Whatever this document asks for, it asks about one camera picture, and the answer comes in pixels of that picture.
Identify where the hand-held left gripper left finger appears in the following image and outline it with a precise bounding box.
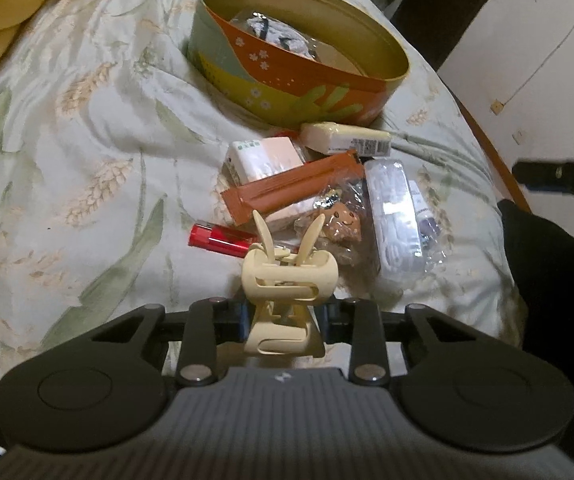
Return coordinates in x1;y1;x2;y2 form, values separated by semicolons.
84;296;255;388

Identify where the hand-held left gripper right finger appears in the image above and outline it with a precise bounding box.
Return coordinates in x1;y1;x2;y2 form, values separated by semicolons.
317;296;484;388

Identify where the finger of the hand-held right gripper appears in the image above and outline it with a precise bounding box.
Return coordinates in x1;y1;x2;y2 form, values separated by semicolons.
512;157;574;197

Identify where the cream hair claw clip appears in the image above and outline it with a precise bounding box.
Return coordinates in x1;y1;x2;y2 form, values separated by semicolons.
241;210;339;358

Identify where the pink and white tissue pack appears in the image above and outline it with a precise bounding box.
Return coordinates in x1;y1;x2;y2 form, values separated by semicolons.
223;137;318;233

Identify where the round floral tin container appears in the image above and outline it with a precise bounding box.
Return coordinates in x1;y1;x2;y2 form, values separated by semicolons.
187;0;412;127

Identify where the wooden baseboard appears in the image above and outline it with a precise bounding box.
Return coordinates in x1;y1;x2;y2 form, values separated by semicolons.
437;71;534;214

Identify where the red lighter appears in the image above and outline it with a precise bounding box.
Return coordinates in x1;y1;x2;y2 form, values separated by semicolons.
189;223;258;257

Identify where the clear bag with toy figure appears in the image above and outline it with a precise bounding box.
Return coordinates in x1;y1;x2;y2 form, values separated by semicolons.
294;180;383;266

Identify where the dark cloth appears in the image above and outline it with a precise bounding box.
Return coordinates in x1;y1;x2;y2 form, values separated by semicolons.
496;199;574;361

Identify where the white plastic packet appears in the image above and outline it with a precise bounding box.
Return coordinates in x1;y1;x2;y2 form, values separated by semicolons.
364;157;442;281

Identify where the orange snack bar wrapper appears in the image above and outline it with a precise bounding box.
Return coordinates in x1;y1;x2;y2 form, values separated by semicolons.
221;150;373;226

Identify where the cream wrapped bar packet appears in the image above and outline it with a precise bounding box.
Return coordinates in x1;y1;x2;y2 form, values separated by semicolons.
299;121;393;157

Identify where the clear bag with dark item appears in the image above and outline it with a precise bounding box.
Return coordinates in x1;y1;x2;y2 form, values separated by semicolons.
229;7;318;58

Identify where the yellow blanket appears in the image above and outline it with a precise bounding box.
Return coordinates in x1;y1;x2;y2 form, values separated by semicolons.
0;0;98;106

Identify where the thin wall cable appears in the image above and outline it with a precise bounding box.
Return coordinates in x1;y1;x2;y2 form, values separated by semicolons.
501;25;568;106

